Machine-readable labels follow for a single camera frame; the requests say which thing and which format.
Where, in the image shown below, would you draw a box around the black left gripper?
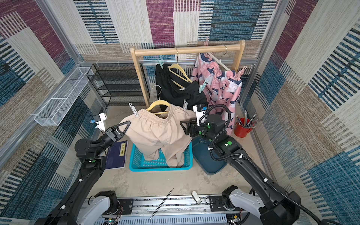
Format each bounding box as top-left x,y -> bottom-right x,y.
95,123 -> 130,159

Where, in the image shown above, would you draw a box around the beige shorts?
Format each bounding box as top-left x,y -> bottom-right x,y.
121,105 -> 196,167

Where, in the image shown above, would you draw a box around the white clothespin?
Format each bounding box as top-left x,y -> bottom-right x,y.
183,99 -> 188,111
128,103 -> 139,118

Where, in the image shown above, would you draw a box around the yellow hanger of beige shorts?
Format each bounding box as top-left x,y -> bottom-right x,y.
146,84 -> 170,115

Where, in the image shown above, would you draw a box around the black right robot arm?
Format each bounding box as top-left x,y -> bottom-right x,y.
180,105 -> 326,225

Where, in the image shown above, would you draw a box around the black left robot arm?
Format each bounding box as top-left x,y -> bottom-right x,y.
36,121 -> 131,225

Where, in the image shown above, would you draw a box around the black shorts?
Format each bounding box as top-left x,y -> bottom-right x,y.
155,64 -> 208,111

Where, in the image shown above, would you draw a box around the yellow hanger of black shorts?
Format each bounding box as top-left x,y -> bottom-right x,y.
167,48 -> 192,83

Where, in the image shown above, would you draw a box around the pink patterned shorts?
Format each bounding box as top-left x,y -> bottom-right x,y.
190,53 -> 242,135

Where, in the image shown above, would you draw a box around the dark blue book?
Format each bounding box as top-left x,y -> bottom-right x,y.
105,141 -> 128,170

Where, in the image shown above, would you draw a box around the dark teal plastic tray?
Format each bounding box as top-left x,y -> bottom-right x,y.
192,136 -> 227,175

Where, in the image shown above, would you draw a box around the turquoise plastic basket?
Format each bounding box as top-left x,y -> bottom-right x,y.
129,143 -> 193,172

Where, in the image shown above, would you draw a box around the mint clothespin lower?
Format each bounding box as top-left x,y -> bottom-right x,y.
198,79 -> 208,94

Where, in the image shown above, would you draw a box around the mint clothespin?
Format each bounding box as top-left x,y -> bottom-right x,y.
157,55 -> 164,69
198,79 -> 208,94

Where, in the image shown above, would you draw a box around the red pen cup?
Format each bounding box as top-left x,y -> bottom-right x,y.
233,118 -> 252,138

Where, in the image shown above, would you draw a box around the small white block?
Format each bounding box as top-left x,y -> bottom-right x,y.
191,191 -> 202,205

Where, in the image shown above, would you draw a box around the mint clothespin upper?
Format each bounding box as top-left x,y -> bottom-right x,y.
157,55 -> 164,69

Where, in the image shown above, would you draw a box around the pink clothespin right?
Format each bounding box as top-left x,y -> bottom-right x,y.
236,66 -> 248,80

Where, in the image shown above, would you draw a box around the wooden clothes rack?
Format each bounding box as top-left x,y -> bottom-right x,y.
130,41 -> 245,112

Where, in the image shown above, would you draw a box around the thin metal rod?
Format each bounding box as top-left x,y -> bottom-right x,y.
149,188 -> 174,220

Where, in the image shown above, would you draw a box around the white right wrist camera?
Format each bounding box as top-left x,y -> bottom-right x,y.
193,104 -> 207,126

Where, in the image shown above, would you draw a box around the black wire shelf rack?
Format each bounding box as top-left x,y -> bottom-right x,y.
87,63 -> 145,107

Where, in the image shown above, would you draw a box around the white wire wall basket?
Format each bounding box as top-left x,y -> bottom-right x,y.
34,67 -> 90,126

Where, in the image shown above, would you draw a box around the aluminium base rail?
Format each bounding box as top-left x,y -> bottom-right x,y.
50,192 -> 290,225

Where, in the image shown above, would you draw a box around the pink clothespin on rail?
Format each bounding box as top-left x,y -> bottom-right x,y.
203,37 -> 209,46

